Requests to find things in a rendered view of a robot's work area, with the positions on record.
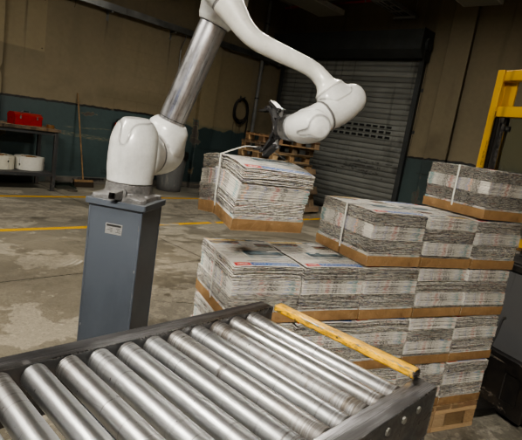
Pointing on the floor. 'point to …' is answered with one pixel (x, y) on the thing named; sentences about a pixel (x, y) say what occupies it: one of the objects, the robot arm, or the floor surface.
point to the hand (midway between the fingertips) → (260, 129)
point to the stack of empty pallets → (278, 149)
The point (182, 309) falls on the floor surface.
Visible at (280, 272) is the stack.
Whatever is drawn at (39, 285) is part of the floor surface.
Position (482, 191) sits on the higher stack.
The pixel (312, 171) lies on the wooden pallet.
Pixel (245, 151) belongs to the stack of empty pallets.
